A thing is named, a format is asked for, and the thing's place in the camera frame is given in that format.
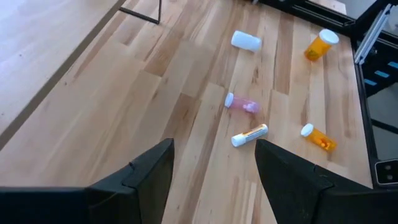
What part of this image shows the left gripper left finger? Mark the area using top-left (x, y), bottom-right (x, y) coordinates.
top-left (86, 138), bottom-right (175, 224)

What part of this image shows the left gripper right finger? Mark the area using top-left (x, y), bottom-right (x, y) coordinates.
top-left (255, 139), bottom-right (334, 224)

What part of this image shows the tall orange pill bottle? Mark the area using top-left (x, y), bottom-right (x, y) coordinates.
top-left (300, 123), bottom-right (338, 152)

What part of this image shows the white tube with orange label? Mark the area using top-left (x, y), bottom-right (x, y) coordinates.
top-left (231, 123), bottom-right (269, 148)

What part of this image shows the pink pill bottle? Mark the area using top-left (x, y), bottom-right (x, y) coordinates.
top-left (224, 92), bottom-right (261, 114)

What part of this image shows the white opaque bottle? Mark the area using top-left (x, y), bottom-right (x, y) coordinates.
top-left (230, 30), bottom-right (263, 53)

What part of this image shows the silver aluminium extrusion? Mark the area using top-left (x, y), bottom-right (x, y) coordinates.
top-left (354, 2), bottom-right (393, 65)

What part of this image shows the black table-level camera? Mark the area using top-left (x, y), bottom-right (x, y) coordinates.
top-left (374, 158), bottom-right (398, 188)

